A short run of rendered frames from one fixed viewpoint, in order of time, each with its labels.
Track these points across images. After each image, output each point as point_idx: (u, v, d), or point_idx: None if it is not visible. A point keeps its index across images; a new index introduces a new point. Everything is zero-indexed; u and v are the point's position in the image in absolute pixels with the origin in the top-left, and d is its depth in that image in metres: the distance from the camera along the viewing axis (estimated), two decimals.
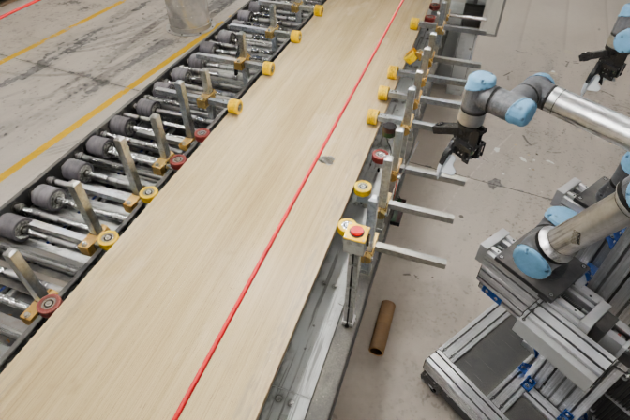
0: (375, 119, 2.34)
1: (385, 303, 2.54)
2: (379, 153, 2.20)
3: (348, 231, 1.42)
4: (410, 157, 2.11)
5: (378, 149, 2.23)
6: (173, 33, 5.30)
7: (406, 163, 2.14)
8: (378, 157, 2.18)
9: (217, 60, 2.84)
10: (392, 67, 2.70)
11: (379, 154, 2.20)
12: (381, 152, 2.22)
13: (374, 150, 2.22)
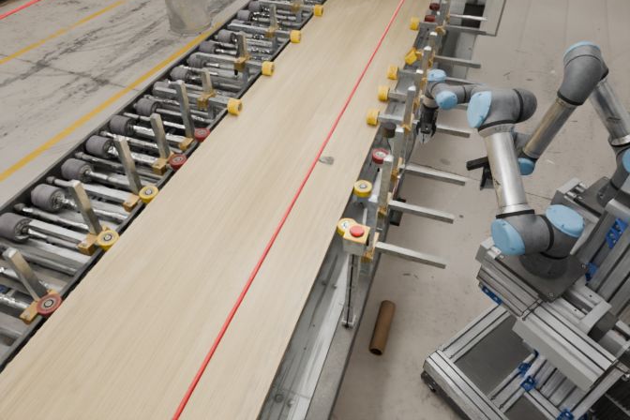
0: (375, 119, 2.34)
1: (385, 303, 2.54)
2: (379, 153, 2.20)
3: (348, 231, 1.42)
4: (410, 157, 2.11)
5: (378, 149, 2.23)
6: (173, 33, 5.30)
7: (406, 163, 2.14)
8: (378, 157, 2.18)
9: (217, 60, 2.84)
10: (392, 67, 2.70)
11: (379, 154, 2.20)
12: (381, 152, 2.22)
13: (374, 150, 2.22)
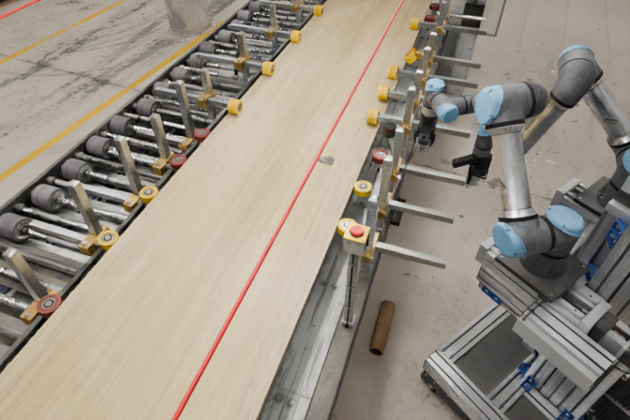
0: (375, 119, 2.34)
1: (385, 303, 2.54)
2: (379, 153, 2.20)
3: (348, 231, 1.42)
4: (409, 159, 2.09)
5: (378, 149, 2.23)
6: (173, 33, 5.30)
7: (406, 165, 2.12)
8: (378, 157, 2.18)
9: (217, 60, 2.84)
10: (392, 67, 2.70)
11: (379, 154, 2.20)
12: (381, 152, 2.22)
13: (374, 150, 2.22)
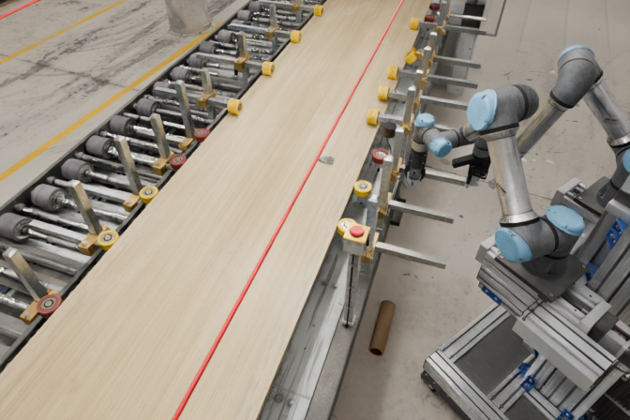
0: (375, 119, 2.34)
1: (385, 303, 2.54)
2: (379, 153, 2.20)
3: (348, 231, 1.42)
4: (402, 185, 2.06)
5: (378, 149, 2.23)
6: (173, 33, 5.30)
7: (401, 180, 2.09)
8: (378, 157, 2.18)
9: (217, 60, 2.84)
10: (392, 67, 2.70)
11: (379, 154, 2.20)
12: (381, 152, 2.22)
13: (374, 150, 2.22)
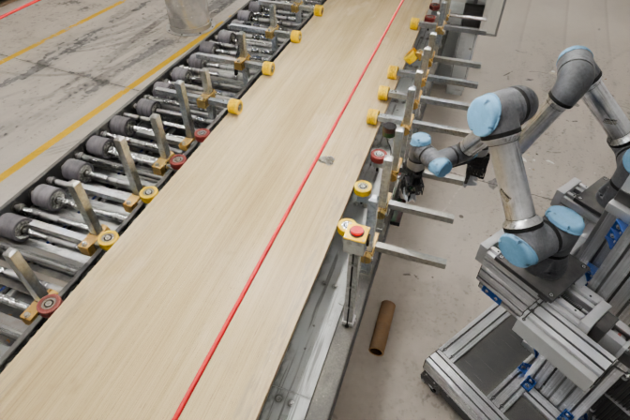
0: (375, 119, 2.34)
1: (385, 303, 2.54)
2: (377, 153, 2.21)
3: (348, 231, 1.42)
4: None
5: (376, 149, 2.23)
6: (173, 33, 5.30)
7: (401, 180, 2.09)
8: (376, 157, 2.19)
9: (217, 60, 2.84)
10: (392, 67, 2.70)
11: (377, 154, 2.20)
12: (379, 152, 2.22)
13: (372, 150, 2.23)
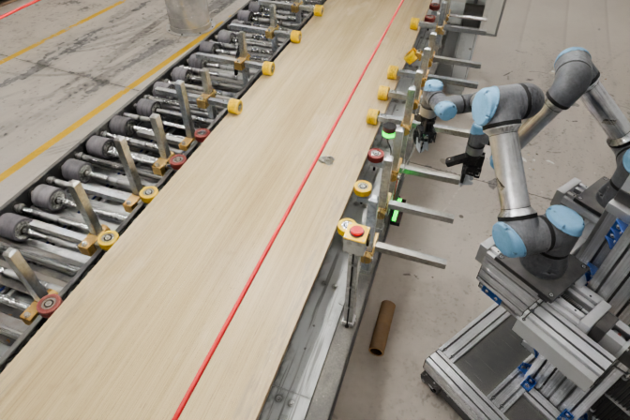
0: (375, 119, 2.34)
1: (385, 303, 2.54)
2: (374, 152, 2.21)
3: (348, 231, 1.42)
4: (409, 157, 2.11)
5: (373, 148, 2.23)
6: (173, 33, 5.30)
7: (405, 163, 2.14)
8: (373, 156, 2.19)
9: (217, 60, 2.84)
10: (392, 67, 2.70)
11: (374, 153, 2.21)
12: (376, 151, 2.22)
13: (369, 149, 2.23)
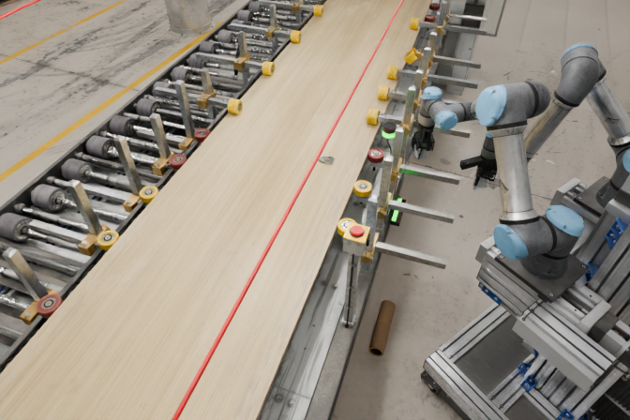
0: (375, 119, 2.34)
1: (385, 303, 2.54)
2: (374, 152, 2.21)
3: (348, 231, 1.42)
4: (410, 157, 2.11)
5: (373, 148, 2.23)
6: (173, 33, 5.30)
7: (406, 163, 2.14)
8: (373, 156, 2.19)
9: (217, 60, 2.84)
10: (392, 67, 2.70)
11: (374, 153, 2.21)
12: (376, 151, 2.22)
13: (369, 149, 2.23)
